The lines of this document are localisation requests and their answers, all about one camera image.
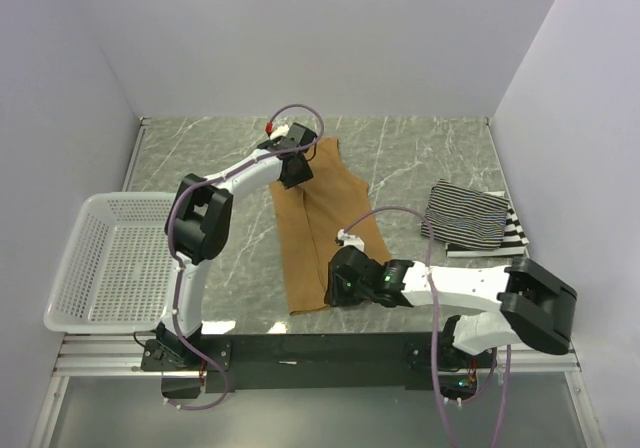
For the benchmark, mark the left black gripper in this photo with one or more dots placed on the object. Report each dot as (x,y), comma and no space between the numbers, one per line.
(305,175)

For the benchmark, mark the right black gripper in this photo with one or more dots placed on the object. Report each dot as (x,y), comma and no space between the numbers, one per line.
(335,296)

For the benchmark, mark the tan tank top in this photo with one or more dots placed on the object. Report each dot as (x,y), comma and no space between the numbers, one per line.
(309,217)

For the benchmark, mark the thin-striped black white tank top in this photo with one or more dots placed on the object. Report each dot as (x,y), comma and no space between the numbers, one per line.
(466,218)

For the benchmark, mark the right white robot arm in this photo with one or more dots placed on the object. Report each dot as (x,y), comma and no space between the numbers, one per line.
(518,303)

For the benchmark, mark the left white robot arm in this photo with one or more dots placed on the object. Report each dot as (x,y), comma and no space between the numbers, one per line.
(198,225)

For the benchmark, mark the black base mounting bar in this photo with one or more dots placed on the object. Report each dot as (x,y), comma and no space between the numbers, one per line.
(293,361)

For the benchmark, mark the white plastic basket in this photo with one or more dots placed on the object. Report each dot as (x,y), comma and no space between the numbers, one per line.
(116,274)

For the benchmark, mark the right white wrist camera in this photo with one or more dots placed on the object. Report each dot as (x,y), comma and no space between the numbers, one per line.
(345,239)

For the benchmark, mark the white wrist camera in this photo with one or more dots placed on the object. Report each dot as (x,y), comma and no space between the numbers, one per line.
(345,239)
(274,131)

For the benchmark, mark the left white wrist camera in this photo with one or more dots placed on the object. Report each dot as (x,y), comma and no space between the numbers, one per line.
(274,131)

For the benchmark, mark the aluminium frame rail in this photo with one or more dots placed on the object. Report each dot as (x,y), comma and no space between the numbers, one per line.
(120,356)

